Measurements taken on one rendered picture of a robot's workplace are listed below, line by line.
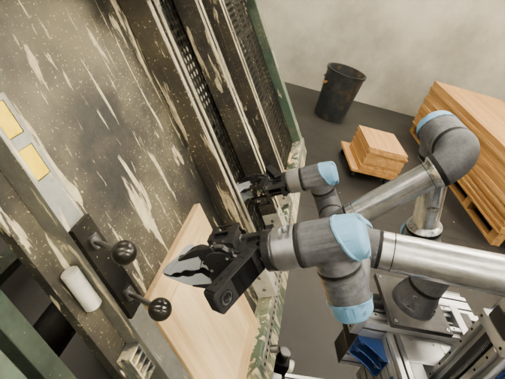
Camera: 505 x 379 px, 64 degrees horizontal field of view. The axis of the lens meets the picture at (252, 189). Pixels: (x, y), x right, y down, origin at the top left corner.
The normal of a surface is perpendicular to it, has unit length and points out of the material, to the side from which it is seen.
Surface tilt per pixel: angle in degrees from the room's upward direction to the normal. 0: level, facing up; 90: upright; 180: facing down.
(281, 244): 53
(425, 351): 0
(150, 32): 90
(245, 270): 60
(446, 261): 47
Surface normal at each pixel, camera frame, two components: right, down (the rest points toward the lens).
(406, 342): 0.26, -0.79
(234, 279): 0.72, 0.08
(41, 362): 0.92, -0.21
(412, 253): -0.18, -0.26
